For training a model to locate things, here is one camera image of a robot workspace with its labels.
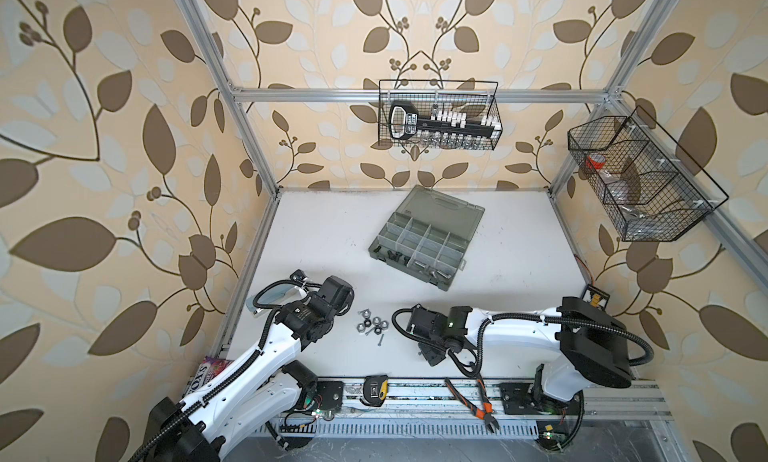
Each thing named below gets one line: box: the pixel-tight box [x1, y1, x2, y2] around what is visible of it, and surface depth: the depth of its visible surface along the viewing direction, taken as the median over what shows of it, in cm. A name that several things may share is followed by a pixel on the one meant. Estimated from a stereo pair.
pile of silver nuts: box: [356, 308, 389, 347], surface depth 88 cm
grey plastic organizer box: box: [368, 184, 485, 292], surface depth 104 cm
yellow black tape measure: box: [359, 375, 389, 407], surface depth 75 cm
